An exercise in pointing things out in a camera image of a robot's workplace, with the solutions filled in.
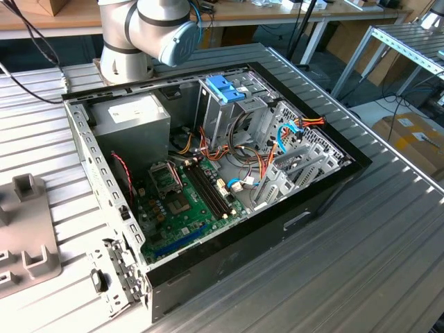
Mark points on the green motherboard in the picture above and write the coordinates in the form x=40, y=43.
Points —
x=189, y=216

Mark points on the CPU socket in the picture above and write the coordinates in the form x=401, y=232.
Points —
x=177, y=205

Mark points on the grey metal optical drive cage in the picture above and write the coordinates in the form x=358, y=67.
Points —
x=215, y=118

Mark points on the large cardboard box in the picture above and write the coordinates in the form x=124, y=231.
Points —
x=409, y=138

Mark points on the blue plastic drive latch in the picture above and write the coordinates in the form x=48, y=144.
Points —
x=216, y=83
x=232, y=96

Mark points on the blue expansion slot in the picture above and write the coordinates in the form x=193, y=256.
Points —
x=180, y=242

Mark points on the grey power supply unit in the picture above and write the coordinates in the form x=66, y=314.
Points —
x=132, y=138

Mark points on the perforated metal disk bay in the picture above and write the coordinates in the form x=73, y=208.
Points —
x=281, y=184

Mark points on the black tripod stand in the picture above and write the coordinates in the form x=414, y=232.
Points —
x=309, y=7

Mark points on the long wooden desk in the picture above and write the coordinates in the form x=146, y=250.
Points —
x=249, y=12

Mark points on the grey parts rack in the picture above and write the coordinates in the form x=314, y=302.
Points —
x=31, y=222

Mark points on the dark RAM slot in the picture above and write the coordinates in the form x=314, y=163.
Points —
x=205, y=190
x=215, y=189

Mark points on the wooden desk with box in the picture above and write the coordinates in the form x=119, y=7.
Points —
x=34, y=21

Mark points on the small cardboard box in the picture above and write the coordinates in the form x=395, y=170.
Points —
x=52, y=6

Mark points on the black plastic case latch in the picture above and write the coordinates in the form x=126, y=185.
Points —
x=98, y=280

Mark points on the open black PC case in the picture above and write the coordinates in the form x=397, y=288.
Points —
x=243, y=249

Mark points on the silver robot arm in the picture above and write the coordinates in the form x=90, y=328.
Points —
x=118, y=34

